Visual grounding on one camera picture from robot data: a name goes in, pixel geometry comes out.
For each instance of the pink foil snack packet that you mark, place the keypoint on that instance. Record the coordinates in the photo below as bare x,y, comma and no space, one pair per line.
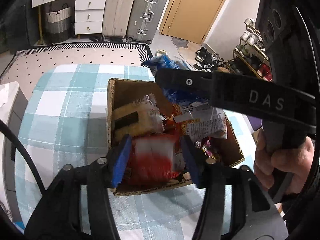
207,150

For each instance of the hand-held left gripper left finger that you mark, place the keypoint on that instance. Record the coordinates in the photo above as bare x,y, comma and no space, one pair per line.
122,162

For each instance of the silver suitcase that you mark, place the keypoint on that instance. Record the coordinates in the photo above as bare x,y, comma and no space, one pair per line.
145,15

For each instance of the person's right forearm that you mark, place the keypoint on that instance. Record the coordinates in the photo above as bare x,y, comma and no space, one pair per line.
300,212

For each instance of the dotted rug with striped border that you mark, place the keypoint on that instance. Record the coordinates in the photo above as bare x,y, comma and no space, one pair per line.
75,57

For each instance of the wooden shoe rack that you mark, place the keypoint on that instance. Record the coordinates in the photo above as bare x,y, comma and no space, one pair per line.
243,38

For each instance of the beige suitcase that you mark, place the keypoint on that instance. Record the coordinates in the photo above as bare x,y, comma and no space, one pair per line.
118,10

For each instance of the white drawer desk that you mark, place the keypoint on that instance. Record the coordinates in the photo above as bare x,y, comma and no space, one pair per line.
87,5

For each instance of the teal checked tablecloth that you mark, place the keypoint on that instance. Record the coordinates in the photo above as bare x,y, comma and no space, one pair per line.
62,117

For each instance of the blue snack packet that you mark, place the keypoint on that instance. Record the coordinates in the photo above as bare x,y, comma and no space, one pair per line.
167,61

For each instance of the fine print noodle snack packet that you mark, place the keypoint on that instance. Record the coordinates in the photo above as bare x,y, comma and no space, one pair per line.
207,125

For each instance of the person's right hand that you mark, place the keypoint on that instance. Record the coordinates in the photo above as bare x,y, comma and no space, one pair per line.
280,162

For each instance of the tan wooden door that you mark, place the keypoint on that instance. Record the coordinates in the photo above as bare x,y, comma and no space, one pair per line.
195,10

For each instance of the red white snack packet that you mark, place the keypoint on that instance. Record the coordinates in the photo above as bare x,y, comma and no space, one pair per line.
152,160

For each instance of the bold print noodle snack packet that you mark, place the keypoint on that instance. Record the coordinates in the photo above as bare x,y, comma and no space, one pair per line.
180,127

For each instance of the grey beige door mat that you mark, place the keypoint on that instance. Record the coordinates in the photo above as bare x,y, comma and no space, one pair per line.
185,47

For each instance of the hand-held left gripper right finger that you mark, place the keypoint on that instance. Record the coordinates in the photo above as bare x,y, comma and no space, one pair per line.
190,160

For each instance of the brown cardboard box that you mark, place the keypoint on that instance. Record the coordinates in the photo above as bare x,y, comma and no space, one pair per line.
125,90

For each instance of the rows of sneakers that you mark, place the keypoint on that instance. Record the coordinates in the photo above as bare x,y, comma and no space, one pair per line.
252,40

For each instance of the beige slipper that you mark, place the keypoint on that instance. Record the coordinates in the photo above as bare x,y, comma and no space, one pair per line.
161,53

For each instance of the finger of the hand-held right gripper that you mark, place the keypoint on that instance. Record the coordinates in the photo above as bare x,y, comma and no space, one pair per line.
175,77

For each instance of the white grey woven basket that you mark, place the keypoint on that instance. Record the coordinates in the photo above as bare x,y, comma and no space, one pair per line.
58,25

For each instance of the white marble side table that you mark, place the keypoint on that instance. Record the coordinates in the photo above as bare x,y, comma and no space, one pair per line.
10,100

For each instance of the pile of loose shoes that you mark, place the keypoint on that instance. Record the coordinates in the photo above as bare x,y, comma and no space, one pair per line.
210,60

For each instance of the yellow clear snack packet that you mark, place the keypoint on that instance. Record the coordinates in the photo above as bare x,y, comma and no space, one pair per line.
147,120

